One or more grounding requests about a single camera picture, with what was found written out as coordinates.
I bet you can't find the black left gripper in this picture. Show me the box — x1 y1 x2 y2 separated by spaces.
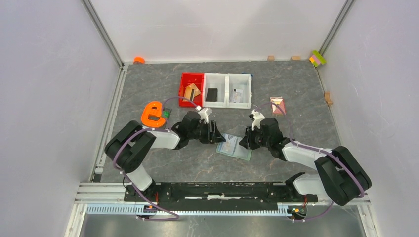
188 120 225 144

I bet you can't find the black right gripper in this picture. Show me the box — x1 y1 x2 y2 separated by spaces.
239 124 271 150

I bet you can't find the silver credit card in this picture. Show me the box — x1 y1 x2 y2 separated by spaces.
229 89 243 103
217 134 239 156

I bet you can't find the gold credit card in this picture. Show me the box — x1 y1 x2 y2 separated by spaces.
184 83 201 100
183 83 197 101

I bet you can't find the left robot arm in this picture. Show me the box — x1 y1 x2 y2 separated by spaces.
104 111 226 201

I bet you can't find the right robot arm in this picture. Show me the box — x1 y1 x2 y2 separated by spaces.
239 115 372 206

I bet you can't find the black card in bin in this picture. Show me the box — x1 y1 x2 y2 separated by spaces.
205 88 218 102

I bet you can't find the red playing card box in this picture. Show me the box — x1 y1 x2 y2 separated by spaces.
270 97 286 115

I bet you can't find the white bin left compartment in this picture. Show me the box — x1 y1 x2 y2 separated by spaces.
203 73 227 108

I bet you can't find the white bin compartment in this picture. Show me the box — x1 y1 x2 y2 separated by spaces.
226 74 252 109
203 73 227 108

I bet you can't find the white bin right compartment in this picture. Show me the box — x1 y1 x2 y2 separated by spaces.
226 74 252 109

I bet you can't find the red plastic bin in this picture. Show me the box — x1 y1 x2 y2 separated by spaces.
178 73 204 107

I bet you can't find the orange curved toy track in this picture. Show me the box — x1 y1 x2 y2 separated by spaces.
141 101 166 128

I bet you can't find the wooden arch block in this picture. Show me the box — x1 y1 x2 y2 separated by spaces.
324 91 333 106

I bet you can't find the wooden block right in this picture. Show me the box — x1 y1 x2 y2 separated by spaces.
291 56 301 61

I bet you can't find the multicolour toy brick stack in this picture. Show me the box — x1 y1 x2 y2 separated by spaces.
309 50 327 68

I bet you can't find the orange tape roll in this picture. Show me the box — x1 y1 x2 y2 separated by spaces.
133 57 145 64

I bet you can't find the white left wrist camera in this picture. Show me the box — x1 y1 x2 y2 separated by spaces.
195 106 212 124

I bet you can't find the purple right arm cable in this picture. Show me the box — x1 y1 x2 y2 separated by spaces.
255 102 366 223

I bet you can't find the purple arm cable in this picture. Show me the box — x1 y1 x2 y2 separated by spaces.
112 96 201 222
255 102 366 223

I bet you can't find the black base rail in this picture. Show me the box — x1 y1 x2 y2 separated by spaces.
142 182 318 203

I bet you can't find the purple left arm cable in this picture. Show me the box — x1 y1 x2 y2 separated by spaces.
112 96 201 222

